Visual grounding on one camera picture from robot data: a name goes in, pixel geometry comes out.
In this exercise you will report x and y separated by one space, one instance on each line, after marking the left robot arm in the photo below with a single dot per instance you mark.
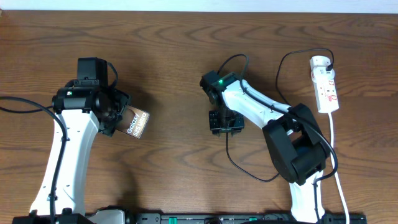
79 114

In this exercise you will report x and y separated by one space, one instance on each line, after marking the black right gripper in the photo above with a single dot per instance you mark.
216 128

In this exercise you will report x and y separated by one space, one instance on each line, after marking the white power strip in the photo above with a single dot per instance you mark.
324 84

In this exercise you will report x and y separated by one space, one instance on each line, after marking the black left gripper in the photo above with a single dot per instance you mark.
117 112

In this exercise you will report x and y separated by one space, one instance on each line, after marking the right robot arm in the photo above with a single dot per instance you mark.
297 147

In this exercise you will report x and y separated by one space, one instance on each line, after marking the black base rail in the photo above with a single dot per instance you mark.
224 218

